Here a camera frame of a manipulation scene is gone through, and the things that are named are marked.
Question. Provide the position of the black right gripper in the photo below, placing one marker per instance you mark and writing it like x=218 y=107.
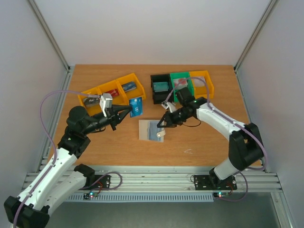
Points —
x=169 y=118

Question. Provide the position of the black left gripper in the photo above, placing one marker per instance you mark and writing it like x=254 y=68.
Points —
x=117 y=117

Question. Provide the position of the beige card holder wallet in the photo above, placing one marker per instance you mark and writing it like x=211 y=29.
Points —
x=148 y=131

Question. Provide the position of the blue VIP credit card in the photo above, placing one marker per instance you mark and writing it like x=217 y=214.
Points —
x=137 y=108

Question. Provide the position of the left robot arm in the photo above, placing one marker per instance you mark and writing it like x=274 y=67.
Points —
x=33 y=207

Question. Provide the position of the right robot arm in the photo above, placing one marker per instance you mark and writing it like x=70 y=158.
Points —
x=245 y=144

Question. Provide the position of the yellow bin with red cards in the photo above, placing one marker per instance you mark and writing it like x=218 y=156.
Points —
x=119 y=100

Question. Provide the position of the blue VIP card stack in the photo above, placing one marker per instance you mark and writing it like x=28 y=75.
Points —
x=127 y=87

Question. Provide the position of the yellow bin with blue cards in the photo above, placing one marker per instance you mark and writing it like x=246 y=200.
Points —
x=138 y=92

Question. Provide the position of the green bin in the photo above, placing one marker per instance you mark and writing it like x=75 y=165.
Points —
x=179 y=81

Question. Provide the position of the right yellow bin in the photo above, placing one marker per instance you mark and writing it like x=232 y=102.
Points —
x=202 y=84

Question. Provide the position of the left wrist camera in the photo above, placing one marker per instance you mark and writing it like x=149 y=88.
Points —
x=105 y=102

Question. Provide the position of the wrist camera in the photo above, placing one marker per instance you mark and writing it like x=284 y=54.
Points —
x=105 y=102
x=169 y=106

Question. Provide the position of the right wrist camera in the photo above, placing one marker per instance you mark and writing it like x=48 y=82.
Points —
x=169 y=106

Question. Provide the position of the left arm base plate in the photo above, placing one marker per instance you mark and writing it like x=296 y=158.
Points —
x=97 y=182

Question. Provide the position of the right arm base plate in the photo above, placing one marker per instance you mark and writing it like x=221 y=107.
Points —
x=204 y=182

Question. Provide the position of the grey slotted cable duct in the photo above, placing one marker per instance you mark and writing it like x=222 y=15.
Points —
x=142 y=197

